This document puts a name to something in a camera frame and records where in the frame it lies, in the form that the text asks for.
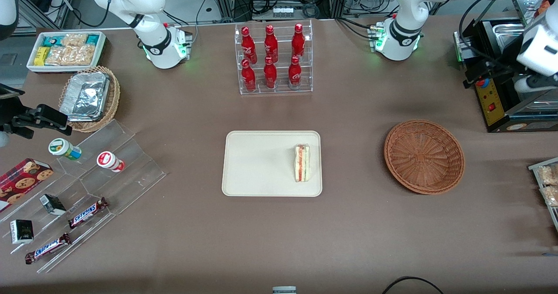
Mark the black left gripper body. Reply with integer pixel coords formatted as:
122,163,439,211
485,39,530,80

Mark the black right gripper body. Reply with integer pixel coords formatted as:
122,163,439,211
0,84,34,139

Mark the triangle sandwich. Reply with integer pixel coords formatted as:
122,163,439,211
293,143,311,183

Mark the aluminium foil tray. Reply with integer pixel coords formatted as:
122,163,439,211
59,71,111,122

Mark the shiny metal tray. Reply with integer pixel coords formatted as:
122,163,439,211
508,0,551,28

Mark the light wicker basket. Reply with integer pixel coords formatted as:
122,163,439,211
58,65,121,133

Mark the brown round wicker basket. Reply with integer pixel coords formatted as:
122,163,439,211
384,119,466,195

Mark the grey tray with snack bags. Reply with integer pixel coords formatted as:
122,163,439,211
528,156,558,234

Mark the cream rectangular tray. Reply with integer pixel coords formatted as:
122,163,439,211
221,131,323,197

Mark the green label yogurt cup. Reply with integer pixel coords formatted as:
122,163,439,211
48,138,82,161

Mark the black countertop oven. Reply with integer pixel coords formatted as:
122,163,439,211
453,17,558,133

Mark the yellow snack packet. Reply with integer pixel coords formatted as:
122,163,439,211
34,46,51,67

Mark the large clear cracker bag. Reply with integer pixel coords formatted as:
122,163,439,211
44,44,96,66

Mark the red cookie box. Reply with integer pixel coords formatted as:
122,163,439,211
0,158,54,213

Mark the red label yogurt cup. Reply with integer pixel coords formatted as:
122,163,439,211
96,151,126,173

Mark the small black box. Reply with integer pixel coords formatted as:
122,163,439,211
10,219,34,245
39,193,67,216

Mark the small clear cracker bag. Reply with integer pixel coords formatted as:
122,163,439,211
61,33,88,47

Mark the white rectangular snack bin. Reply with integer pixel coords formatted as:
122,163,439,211
26,30,107,74

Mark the clear acrylic stepped display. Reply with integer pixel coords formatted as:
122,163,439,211
0,119,167,274

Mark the snickers chocolate bar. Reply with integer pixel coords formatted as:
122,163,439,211
24,232,73,265
68,197,109,230

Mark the clear snack bag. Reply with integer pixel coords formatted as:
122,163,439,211
537,163,558,186
540,185,558,208

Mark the red cola bottle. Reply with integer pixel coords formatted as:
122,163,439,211
291,23,306,59
288,55,303,90
264,24,279,63
241,59,257,93
263,57,278,90
241,27,256,64

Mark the clear acrylic bottle rack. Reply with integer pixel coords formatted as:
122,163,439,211
234,19,314,95

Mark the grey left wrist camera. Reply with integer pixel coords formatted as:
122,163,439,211
514,75,558,94

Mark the black floor cable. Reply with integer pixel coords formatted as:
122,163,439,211
382,276,445,294

